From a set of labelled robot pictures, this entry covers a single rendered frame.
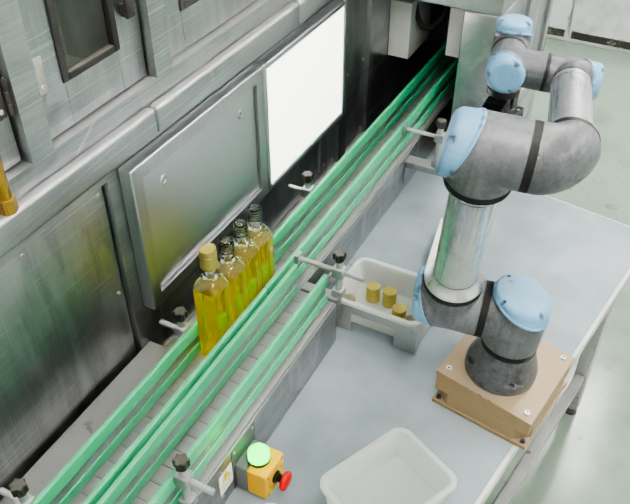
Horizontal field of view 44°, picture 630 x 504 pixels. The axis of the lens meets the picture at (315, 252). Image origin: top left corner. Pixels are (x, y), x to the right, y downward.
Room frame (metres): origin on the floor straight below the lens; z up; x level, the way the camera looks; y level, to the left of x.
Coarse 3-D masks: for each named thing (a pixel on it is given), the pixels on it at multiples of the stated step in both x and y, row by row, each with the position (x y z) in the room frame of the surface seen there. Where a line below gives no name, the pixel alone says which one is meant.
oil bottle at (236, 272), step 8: (224, 264) 1.17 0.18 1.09; (232, 264) 1.17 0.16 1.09; (240, 264) 1.18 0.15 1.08; (224, 272) 1.16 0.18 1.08; (232, 272) 1.16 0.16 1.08; (240, 272) 1.17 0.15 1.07; (232, 280) 1.15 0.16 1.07; (240, 280) 1.17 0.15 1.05; (232, 288) 1.15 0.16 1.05; (240, 288) 1.17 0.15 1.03; (232, 296) 1.15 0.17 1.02; (240, 296) 1.16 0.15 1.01; (248, 296) 1.19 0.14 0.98; (232, 304) 1.15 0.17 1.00; (240, 304) 1.16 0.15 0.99; (248, 304) 1.19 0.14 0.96; (240, 312) 1.16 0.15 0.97
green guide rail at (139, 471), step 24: (288, 288) 1.28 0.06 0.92; (264, 312) 1.18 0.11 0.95; (240, 336) 1.10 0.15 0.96; (216, 360) 1.03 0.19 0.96; (240, 360) 1.09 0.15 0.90; (216, 384) 1.02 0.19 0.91; (192, 408) 0.95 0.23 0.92; (168, 432) 0.88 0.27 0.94; (144, 456) 0.81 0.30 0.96; (120, 480) 0.76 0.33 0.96; (144, 480) 0.80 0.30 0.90
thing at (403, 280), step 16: (352, 272) 1.43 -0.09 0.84; (368, 272) 1.47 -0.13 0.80; (384, 272) 1.45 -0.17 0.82; (400, 272) 1.44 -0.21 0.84; (352, 288) 1.42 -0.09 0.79; (400, 288) 1.43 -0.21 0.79; (352, 304) 1.32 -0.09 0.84; (368, 304) 1.39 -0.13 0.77; (400, 320) 1.26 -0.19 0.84; (416, 320) 1.26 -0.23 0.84
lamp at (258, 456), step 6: (258, 444) 0.91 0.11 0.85; (264, 444) 0.92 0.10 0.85; (252, 450) 0.90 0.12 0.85; (258, 450) 0.90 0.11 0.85; (264, 450) 0.90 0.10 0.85; (252, 456) 0.89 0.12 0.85; (258, 456) 0.89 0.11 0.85; (264, 456) 0.89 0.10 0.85; (270, 456) 0.90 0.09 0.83; (252, 462) 0.88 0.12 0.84; (258, 462) 0.88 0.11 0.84; (264, 462) 0.88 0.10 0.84
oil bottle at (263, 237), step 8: (248, 224) 1.30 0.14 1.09; (264, 224) 1.30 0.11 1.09; (248, 232) 1.27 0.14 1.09; (256, 232) 1.27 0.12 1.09; (264, 232) 1.28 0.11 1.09; (256, 240) 1.26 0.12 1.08; (264, 240) 1.27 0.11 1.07; (272, 240) 1.29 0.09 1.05; (264, 248) 1.26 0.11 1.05; (272, 248) 1.29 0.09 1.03; (264, 256) 1.26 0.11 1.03; (272, 256) 1.29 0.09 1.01; (264, 264) 1.26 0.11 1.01; (272, 264) 1.29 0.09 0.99; (264, 272) 1.26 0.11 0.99; (272, 272) 1.29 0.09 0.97; (264, 280) 1.26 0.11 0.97
